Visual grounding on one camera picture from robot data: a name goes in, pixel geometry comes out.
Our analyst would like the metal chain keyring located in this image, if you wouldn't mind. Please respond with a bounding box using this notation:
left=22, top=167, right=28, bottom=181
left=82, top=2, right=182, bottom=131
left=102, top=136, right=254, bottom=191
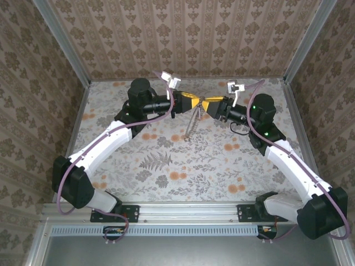
left=184, top=96, right=205, bottom=139

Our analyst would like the grey metal shelf panel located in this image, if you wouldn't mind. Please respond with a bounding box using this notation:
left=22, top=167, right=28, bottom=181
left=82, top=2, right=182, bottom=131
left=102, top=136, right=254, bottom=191
left=41, top=235, right=342, bottom=266

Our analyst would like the thin black wire loop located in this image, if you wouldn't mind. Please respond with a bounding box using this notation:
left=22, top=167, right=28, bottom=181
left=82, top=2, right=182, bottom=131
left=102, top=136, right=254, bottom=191
left=230, top=123, right=250, bottom=136

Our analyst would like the aluminium table side rail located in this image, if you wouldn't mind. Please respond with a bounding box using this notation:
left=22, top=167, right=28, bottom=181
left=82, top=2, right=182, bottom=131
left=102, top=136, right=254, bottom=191
left=63, top=83, right=92, bottom=167
left=280, top=79, right=324, bottom=183

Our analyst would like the aluminium frame post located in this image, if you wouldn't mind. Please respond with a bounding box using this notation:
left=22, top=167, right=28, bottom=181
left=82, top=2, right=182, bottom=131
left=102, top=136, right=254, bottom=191
left=283, top=0, right=341, bottom=84
left=32, top=0, right=92, bottom=85

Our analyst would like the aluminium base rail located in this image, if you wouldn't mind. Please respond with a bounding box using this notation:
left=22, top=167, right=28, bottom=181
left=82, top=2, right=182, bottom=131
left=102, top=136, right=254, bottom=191
left=41, top=201, right=300, bottom=224

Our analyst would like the white slotted cable duct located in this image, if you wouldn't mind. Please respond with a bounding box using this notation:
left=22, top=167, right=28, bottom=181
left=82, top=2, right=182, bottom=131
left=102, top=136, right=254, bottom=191
left=51, top=223, right=261, bottom=237

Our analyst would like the black electronics box with wires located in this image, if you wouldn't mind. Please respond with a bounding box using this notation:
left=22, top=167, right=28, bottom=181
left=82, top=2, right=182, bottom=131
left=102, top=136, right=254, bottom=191
left=256, top=224, right=278, bottom=239
left=103, top=226, right=125, bottom=241

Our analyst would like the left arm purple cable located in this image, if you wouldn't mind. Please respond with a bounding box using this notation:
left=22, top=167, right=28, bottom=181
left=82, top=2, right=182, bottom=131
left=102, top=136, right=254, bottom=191
left=57, top=69, right=175, bottom=246

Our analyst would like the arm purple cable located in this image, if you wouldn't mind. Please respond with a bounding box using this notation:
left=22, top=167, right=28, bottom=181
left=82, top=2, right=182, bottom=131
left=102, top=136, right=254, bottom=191
left=244, top=79, right=351, bottom=244
left=57, top=69, right=175, bottom=246

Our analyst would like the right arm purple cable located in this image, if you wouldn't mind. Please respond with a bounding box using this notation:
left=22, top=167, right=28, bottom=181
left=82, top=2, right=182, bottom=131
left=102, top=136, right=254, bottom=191
left=244, top=79, right=351, bottom=244

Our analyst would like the aluminium frame bar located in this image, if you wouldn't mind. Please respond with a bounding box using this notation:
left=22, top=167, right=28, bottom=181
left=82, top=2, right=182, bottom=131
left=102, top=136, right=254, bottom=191
left=331, top=235, right=355, bottom=266
left=24, top=223, right=53, bottom=266

